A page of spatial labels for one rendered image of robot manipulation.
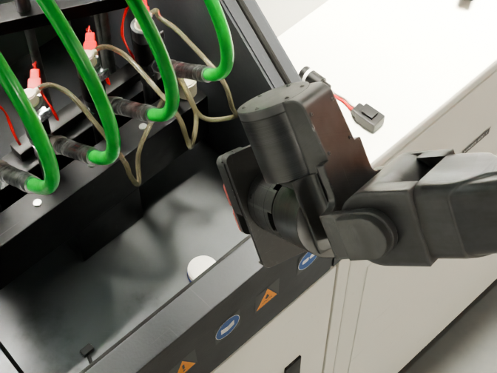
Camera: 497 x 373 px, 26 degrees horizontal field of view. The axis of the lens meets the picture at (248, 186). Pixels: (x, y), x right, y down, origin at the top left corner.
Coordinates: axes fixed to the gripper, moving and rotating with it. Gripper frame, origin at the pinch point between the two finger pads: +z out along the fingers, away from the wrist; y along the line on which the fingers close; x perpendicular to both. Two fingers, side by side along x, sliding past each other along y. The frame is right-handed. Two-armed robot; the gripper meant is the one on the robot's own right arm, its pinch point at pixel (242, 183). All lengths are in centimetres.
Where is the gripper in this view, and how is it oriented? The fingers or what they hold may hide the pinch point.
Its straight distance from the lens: 97.2
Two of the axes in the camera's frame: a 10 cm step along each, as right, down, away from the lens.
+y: -3.3, -9.1, -2.6
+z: -3.4, -1.4, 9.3
